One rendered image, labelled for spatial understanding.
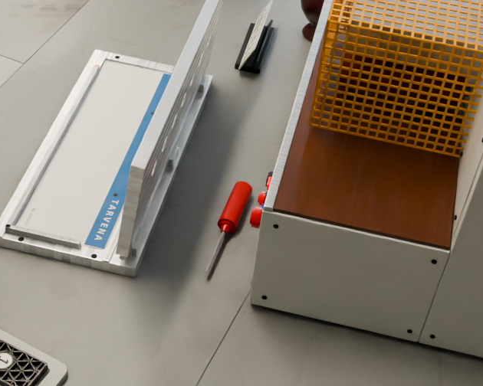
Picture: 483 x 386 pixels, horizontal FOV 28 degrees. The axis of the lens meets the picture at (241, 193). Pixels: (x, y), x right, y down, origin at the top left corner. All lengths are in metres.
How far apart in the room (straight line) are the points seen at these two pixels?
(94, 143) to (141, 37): 0.31
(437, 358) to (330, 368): 0.15
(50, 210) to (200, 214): 0.22
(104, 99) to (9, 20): 0.29
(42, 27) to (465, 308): 0.91
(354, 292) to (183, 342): 0.23
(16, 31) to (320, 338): 0.80
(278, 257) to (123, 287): 0.23
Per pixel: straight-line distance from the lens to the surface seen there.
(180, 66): 1.32
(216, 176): 1.47
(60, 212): 1.39
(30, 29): 1.75
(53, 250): 1.34
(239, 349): 1.27
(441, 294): 1.23
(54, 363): 1.24
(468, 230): 1.14
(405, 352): 1.30
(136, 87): 1.59
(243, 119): 1.57
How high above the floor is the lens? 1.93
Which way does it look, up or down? 45 degrees down
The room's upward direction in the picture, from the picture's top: 7 degrees clockwise
